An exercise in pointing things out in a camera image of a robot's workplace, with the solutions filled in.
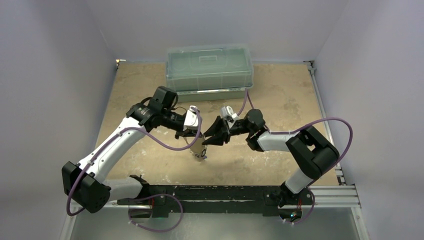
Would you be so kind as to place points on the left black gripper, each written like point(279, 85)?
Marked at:
point(185, 133)

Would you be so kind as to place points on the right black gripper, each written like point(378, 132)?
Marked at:
point(227, 131)

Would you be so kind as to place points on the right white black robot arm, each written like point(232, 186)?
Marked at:
point(312, 152)

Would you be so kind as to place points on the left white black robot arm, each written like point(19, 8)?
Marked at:
point(85, 183)

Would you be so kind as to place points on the clear plastic storage box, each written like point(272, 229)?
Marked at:
point(209, 72)

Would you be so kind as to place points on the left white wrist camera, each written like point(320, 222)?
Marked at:
point(192, 119)

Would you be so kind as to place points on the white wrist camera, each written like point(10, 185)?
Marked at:
point(192, 119)
point(228, 114)

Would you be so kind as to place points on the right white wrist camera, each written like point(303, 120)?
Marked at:
point(228, 114)

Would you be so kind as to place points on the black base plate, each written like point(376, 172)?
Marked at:
point(208, 199)

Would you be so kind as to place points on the right side aluminium rail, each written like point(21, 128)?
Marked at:
point(337, 168)

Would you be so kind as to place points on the aluminium frame rail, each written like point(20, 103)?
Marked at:
point(335, 214)

